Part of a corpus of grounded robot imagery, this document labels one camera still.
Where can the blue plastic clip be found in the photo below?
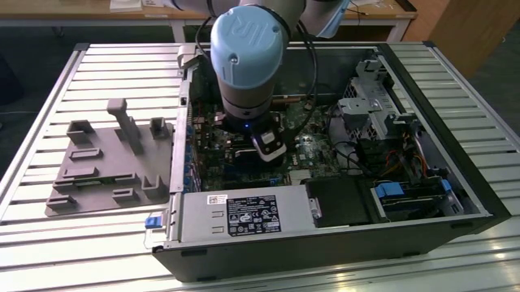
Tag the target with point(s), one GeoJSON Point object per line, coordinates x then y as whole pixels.
{"type": "Point", "coordinates": [445, 186]}

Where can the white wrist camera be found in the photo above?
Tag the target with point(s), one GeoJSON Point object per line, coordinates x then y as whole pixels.
{"type": "Point", "coordinates": [270, 147]}

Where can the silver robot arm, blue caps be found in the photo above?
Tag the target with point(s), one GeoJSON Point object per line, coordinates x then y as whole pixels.
{"type": "Point", "coordinates": [243, 61]}

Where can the blue disk carrier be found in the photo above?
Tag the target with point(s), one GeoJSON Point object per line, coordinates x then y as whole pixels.
{"type": "Point", "coordinates": [389, 190]}

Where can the metal drive cage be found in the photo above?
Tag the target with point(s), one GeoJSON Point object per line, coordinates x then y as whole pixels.
{"type": "Point", "coordinates": [361, 106]}

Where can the large white box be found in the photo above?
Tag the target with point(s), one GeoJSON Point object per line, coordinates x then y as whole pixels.
{"type": "Point", "coordinates": [125, 5]}

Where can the small silver heat sink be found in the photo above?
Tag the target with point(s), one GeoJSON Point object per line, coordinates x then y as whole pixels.
{"type": "Point", "coordinates": [299, 176]}

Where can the black plastic shroud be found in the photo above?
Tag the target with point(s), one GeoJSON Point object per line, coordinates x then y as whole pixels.
{"type": "Point", "coordinates": [341, 200]}

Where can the grey power supply unit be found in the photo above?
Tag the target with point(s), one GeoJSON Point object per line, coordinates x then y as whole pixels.
{"type": "Point", "coordinates": [195, 219]}

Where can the black graphics card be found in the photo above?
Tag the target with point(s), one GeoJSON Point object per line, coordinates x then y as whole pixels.
{"type": "Point", "coordinates": [243, 164]}

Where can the metal disk bay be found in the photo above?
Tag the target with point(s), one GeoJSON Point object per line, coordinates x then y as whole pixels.
{"type": "Point", "coordinates": [414, 203]}

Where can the black open PC case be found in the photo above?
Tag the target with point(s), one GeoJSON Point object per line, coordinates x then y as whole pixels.
{"type": "Point", "coordinates": [283, 261]}

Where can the wooden desk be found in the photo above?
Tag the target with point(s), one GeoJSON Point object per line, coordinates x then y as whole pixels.
{"type": "Point", "coordinates": [80, 16]}

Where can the green RAM stick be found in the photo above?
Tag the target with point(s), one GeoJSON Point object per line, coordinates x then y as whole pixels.
{"type": "Point", "coordinates": [95, 182]}

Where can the green motherboard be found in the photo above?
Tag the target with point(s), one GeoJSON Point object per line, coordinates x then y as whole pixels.
{"type": "Point", "coordinates": [317, 152]}

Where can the blue case latch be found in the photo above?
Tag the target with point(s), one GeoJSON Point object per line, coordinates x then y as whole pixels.
{"type": "Point", "coordinates": [154, 221]}

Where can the wooden cabinet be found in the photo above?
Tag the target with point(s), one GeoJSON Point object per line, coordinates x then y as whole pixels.
{"type": "Point", "coordinates": [466, 30]}

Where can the small white box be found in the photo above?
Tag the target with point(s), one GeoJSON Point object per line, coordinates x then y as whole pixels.
{"type": "Point", "coordinates": [154, 2]}

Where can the grey plastic parts rack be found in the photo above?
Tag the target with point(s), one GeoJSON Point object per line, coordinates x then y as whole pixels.
{"type": "Point", "coordinates": [113, 158]}

